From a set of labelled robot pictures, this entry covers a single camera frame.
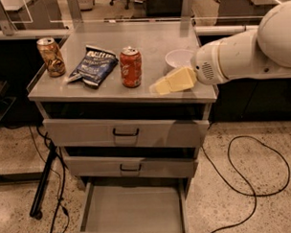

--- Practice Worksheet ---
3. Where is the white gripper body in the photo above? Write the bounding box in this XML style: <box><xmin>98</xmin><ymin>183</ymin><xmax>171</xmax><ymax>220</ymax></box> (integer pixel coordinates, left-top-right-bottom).
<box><xmin>190</xmin><ymin>42</ymin><xmax>228</xmax><ymax>85</ymax></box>

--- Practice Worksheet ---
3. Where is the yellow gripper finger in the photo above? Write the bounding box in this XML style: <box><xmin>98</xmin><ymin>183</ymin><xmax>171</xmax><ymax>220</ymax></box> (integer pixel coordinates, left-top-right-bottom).
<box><xmin>166</xmin><ymin>66</ymin><xmax>197</xmax><ymax>92</ymax></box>
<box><xmin>149</xmin><ymin>80</ymin><xmax>170</xmax><ymax>95</ymax></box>

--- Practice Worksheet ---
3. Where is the red coke can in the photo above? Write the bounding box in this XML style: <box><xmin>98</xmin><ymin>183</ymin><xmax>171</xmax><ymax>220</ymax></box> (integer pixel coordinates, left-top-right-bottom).
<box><xmin>120</xmin><ymin>46</ymin><xmax>142</xmax><ymax>88</ymax></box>

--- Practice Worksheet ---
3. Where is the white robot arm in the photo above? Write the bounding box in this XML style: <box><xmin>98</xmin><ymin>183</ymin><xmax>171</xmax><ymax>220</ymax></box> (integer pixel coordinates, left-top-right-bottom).
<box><xmin>150</xmin><ymin>0</ymin><xmax>291</xmax><ymax>95</ymax></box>

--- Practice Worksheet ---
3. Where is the grey drawer cabinet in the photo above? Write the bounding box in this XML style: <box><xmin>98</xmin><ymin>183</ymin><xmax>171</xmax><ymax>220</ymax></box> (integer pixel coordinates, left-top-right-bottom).
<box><xmin>25</xmin><ymin>17</ymin><xmax>224</xmax><ymax>233</ymax></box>

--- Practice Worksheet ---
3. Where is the middle drawer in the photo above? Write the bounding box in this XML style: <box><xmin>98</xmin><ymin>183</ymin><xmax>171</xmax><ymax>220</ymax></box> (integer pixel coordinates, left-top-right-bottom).
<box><xmin>62</xmin><ymin>147</ymin><xmax>197</xmax><ymax>178</ymax></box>

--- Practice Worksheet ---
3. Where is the top drawer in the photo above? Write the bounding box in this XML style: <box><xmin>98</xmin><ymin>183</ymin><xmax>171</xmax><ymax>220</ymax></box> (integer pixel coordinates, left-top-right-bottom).
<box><xmin>43</xmin><ymin>119</ymin><xmax>209</xmax><ymax>148</ymax></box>

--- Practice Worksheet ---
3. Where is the gold brown soda can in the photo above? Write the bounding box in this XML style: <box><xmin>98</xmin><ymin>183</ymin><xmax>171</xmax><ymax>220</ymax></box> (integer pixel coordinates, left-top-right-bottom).
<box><xmin>36</xmin><ymin>37</ymin><xmax>65</xmax><ymax>78</ymax></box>

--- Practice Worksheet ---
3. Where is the open bottom drawer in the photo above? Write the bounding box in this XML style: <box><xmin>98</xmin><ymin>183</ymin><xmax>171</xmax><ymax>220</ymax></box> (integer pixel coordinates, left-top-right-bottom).
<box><xmin>73</xmin><ymin>177</ymin><xmax>189</xmax><ymax>233</ymax></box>

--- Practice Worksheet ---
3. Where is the white bowl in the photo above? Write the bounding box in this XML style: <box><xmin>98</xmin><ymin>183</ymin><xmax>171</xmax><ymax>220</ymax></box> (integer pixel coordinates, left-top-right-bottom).
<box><xmin>165</xmin><ymin>49</ymin><xmax>194</xmax><ymax>72</ymax></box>

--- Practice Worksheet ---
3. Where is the blue chip bag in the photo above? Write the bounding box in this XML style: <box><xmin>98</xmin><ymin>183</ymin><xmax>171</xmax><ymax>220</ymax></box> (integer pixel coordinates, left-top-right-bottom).
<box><xmin>67</xmin><ymin>45</ymin><xmax>119</xmax><ymax>88</ymax></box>

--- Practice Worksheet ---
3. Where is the black table leg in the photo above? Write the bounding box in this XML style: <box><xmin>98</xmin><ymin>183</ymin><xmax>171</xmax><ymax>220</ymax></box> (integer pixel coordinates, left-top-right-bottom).
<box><xmin>29</xmin><ymin>143</ymin><xmax>56</xmax><ymax>220</ymax></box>

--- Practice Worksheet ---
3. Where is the black floor cable right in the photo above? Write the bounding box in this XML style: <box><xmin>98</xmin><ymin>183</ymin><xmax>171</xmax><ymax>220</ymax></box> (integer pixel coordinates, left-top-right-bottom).
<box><xmin>201</xmin><ymin>133</ymin><xmax>291</xmax><ymax>233</ymax></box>

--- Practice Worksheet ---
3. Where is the black floor cable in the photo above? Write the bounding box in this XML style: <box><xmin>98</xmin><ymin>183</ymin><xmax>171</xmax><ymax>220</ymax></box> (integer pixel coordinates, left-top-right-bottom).
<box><xmin>28</xmin><ymin>124</ymin><xmax>71</xmax><ymax>233</ymax></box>
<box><xmin>201</xmin><ymin>133</ymin><xmax>291</xmax><ymax>233</ymax></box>

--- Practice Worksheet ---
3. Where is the black floor cable left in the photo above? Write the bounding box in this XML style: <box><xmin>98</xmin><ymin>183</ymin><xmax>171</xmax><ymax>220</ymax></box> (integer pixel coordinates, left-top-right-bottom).
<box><xmin>28</xmin><ymin>124</ymin><xmax>71</xmax><ymax>233</ymax></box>

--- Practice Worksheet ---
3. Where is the white horizontal rail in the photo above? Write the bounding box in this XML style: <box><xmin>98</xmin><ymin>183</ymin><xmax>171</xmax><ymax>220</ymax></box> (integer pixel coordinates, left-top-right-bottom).
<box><xmin>0</xmin><ymin>25</ymin><xmax>258</xmax><ymax>40</ymax></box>

